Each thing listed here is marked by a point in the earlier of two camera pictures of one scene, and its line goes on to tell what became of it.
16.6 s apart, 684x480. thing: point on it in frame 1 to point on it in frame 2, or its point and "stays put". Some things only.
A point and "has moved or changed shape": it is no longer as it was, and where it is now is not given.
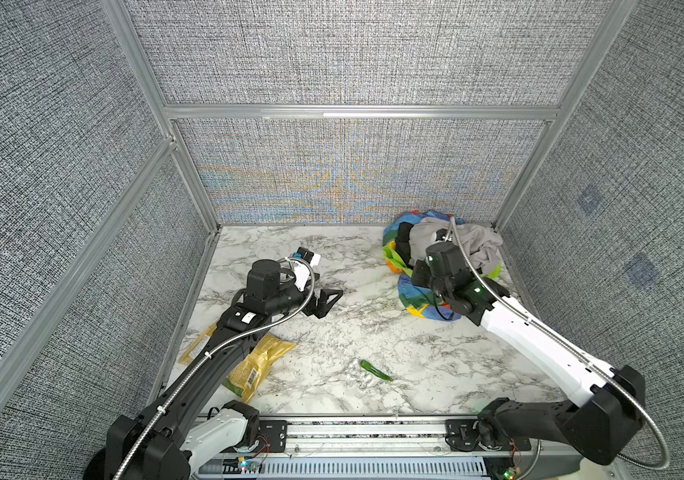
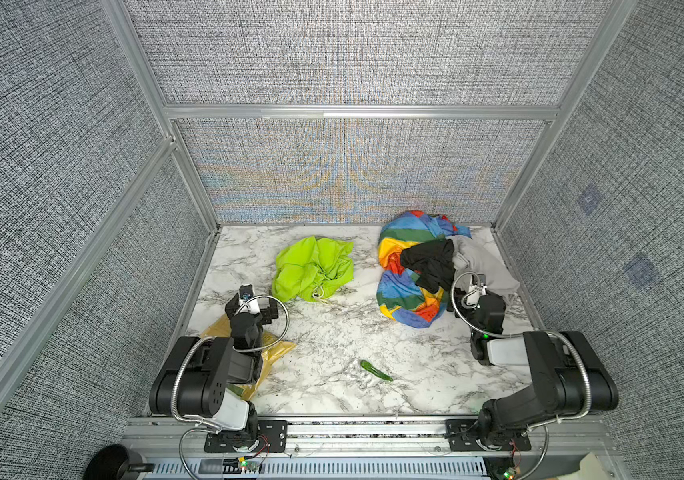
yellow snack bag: (251, 367) stays put
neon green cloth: (397, 263) to (310, 267)
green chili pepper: (369, 367) stays put
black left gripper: (315, 300) to (237, 307)
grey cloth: (478, 242) has moved or changed shape
